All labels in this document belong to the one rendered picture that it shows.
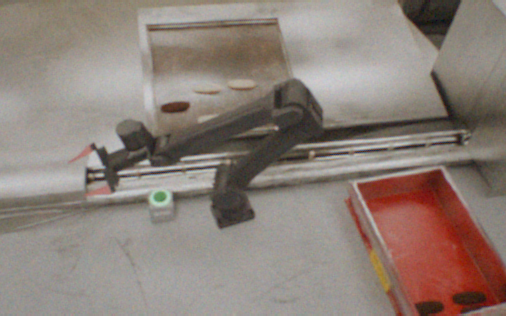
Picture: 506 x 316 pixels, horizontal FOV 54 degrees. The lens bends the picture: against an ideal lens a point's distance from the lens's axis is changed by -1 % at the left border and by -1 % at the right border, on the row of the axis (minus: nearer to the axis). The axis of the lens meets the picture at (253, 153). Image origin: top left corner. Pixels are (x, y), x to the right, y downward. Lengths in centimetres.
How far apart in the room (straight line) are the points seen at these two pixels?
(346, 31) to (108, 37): 95
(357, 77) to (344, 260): 71
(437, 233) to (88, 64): 138
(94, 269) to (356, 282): 73
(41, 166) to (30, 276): 32
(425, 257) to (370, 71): 72
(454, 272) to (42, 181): 121
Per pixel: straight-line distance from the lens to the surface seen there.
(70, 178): 152
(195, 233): 148
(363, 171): 163
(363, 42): 199
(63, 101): 189
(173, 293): 139
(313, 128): 116
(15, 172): 158
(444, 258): 158
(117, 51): 207
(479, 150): 179
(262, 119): 116
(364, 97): 181
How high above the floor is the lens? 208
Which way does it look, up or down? 50 degrees down
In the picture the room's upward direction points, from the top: 6 degrees clockwise
